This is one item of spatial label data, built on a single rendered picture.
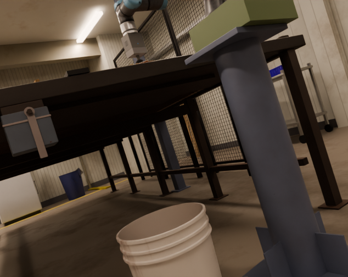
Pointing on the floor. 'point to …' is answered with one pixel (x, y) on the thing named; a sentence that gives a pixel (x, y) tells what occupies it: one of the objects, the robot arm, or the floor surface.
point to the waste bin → (73, 184)
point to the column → (274, 163)
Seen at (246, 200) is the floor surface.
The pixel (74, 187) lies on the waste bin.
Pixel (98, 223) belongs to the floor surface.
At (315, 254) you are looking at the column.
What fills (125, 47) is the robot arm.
